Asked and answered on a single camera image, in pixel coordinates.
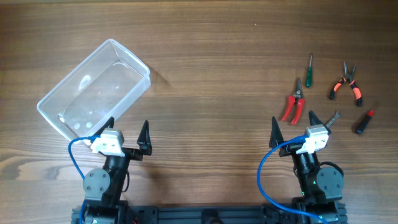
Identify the small metal wrench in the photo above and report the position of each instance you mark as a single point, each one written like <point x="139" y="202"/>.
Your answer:
<point x="333" y="119"/>

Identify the red handled cutters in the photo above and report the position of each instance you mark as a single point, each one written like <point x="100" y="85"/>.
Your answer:
<point x="295" y="99"/>

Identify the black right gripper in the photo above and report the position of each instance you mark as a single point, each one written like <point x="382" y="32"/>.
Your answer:
<point x="292" y="150"/>

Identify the black red screwdriver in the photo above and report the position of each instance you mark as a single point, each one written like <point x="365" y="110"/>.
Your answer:
<point x="364" y="122"/>

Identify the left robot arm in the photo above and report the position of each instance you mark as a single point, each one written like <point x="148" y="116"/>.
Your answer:
<point x="103" y="187"/>

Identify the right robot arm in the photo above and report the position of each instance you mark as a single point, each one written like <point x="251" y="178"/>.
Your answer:
<point x="321" y="183"/>

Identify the clear plastic storage container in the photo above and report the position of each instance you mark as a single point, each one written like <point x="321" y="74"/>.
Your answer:
<point x="103" y="86"/>

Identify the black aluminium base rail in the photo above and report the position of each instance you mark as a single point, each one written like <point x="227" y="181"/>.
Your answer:
<point x="260" y="214"/>

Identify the green handled screwdriver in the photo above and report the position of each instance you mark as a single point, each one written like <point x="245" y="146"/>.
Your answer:
<point x="308" y="81"/>

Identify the orange black needle-nose pliers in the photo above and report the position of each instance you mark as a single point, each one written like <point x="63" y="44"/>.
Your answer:
<point x="348" y="78"/>

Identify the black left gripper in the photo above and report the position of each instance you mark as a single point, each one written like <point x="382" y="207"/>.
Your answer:
<point x="129" y="151"/>

